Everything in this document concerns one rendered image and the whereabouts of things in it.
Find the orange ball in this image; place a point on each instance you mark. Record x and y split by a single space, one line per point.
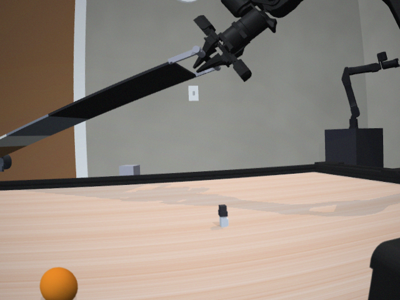
58 283

